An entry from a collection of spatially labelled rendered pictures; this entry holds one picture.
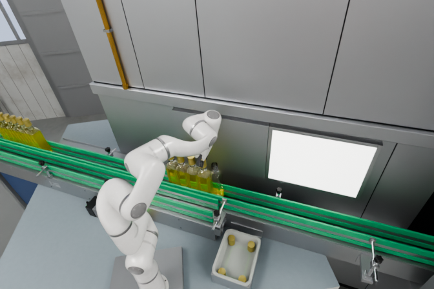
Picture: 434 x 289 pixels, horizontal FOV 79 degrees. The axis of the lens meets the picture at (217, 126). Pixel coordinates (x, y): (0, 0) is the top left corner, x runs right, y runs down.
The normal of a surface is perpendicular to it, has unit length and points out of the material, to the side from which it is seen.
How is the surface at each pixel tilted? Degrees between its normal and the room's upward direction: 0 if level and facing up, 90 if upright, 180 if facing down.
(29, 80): 90
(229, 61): 90
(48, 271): 0
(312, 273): 0
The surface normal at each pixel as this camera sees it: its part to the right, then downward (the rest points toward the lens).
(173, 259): -0.06, -0.82
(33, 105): 0.15, 0.61
